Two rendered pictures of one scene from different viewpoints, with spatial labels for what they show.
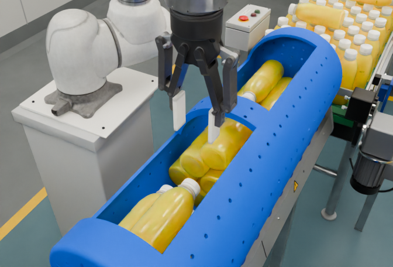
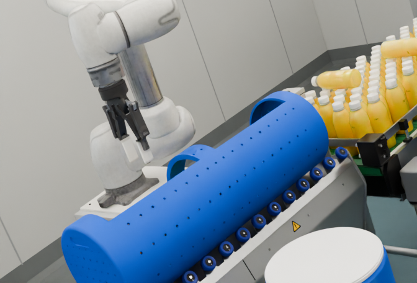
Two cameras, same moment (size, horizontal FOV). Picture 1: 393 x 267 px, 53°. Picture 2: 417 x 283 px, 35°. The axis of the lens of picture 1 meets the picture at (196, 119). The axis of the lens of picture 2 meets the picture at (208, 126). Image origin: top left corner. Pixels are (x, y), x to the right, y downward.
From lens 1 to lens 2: 1.28 m
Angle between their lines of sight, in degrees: 29
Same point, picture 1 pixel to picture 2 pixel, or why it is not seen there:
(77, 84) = (115, 178)
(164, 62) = (110, 120)
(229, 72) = (132, 112)
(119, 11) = not seen: hidden behind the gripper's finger
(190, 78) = not seen: hidden behind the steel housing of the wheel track
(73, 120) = (115, 209)
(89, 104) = (128, 195)
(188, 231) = (128, 211)
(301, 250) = not seen: outside the picture
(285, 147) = (227, 170)
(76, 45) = (107, 146)
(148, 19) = (161, 116)
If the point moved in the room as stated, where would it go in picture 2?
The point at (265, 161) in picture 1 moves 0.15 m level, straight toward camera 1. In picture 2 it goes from (203, 179) to (176, 206)
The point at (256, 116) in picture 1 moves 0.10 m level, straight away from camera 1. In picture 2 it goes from (202, 152) to (216, 138)
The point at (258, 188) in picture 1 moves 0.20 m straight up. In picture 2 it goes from (192, 194) to (167, 127)
